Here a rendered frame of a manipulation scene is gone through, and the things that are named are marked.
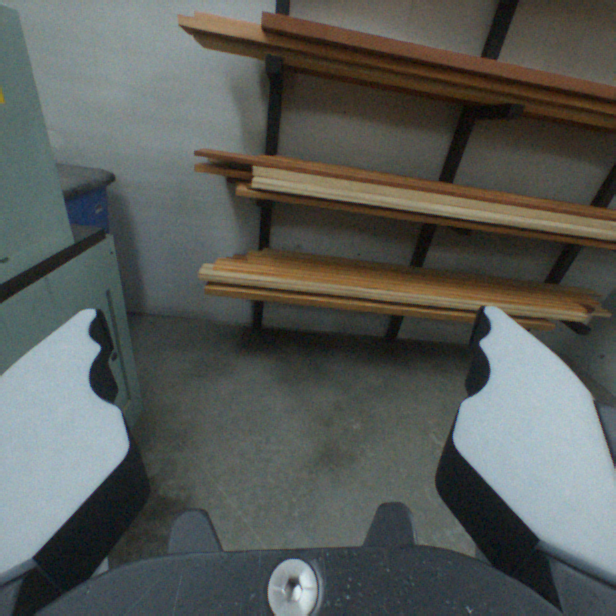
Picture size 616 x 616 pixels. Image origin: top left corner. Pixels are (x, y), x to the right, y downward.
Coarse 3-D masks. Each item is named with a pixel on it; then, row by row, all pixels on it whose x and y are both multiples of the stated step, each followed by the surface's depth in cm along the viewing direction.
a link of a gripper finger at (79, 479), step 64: (0, 384) 7; (64, 384) 7; (0, 448) 6; (64, 448) 6; (128, 448) 6; (0, 512) 5; (64, 512) 5; (128, 512) 6; (0, 576) 4; (64, 576) 5
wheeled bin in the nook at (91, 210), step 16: (64, 176) 131; (80, 176) 137; (96, 176) 145; (112, 176) 156; (64, 192) 121; (80, 192) 131; (96, 192) 150; (80, 208) 139; (96, 208) 153; (80, 224) 141; (96, 224) 155
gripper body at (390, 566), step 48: (192, 528) 4; (384, 528) 5; (96, 576) 4; (144, 576) 4; (192, 576) 4; (240, 576) 4; (288, 576) 4; (336, 576) 4; (384, 576) 4; (432, 576) 4; (480, 576) 4
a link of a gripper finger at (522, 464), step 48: (480, 336) 10; (528, 336) 9; (480, 384) 8; (528, 384) 7; (576, 384) 7; (480, 432) 6; (528, 432) 6; (576, 432) 6; (480, 480) 5; (528, 480) 5; (576, 480) 5; (480, 528) 6; (528, 528) 5; (576, 528) 5
